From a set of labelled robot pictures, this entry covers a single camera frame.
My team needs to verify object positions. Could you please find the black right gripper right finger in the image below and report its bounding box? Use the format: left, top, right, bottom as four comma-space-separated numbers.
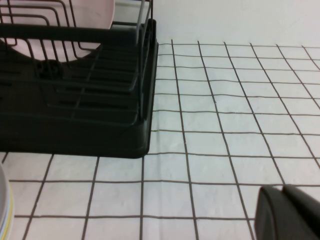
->
282, 184, 320, 240

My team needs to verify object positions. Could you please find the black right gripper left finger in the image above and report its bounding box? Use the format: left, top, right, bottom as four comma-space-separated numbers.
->
254, 185, 289, 240

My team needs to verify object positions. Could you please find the pink round plate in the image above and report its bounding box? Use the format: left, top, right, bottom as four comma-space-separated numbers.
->
0, 0, 116, 63

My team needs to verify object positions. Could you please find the yellow round plate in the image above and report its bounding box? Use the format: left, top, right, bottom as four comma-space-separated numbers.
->
7, 192, 16, 240

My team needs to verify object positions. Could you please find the white grid pattern tablecloth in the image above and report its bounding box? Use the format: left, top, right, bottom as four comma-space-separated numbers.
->
0, 39, 320, 240

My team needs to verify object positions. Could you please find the black plastic drip tray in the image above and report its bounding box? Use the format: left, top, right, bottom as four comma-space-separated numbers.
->
0, 18, 160, 160

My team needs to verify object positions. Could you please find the black wire dish rack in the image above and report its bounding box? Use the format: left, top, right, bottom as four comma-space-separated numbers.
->
0, 0, 155, 127

